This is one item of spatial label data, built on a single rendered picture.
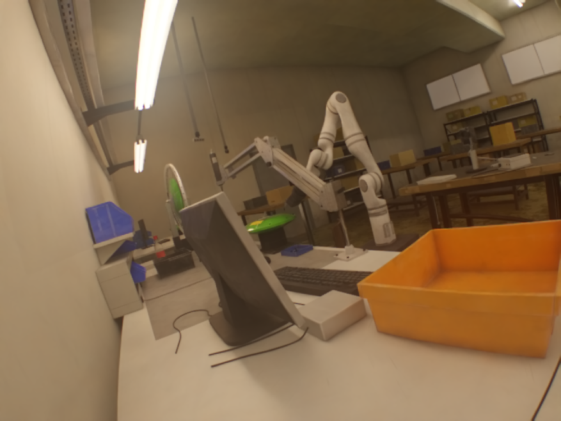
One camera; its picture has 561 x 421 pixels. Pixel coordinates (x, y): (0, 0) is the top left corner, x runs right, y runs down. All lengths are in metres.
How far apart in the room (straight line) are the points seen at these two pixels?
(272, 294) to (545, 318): 0.46
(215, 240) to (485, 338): 0.50
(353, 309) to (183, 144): 5.96
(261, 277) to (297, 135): 6.95
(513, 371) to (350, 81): 9.06
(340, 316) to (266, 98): 6.94
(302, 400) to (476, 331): 0.28
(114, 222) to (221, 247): 0.94
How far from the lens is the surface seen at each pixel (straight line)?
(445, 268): 0.80
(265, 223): 1.50
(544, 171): 1.89
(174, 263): 1.78
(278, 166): 1.26
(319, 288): 0.82
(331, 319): 0.61
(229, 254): 0.57
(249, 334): 0.72
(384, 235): 1.37
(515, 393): 0.44
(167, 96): 6.72
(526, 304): 0.43
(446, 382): 0.46
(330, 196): 1.07
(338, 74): 9.09
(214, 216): 0.54
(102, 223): 1.46
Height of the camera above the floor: 1.23
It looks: 5 degrees down
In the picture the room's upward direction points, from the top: 16 degrees counter-clockwise
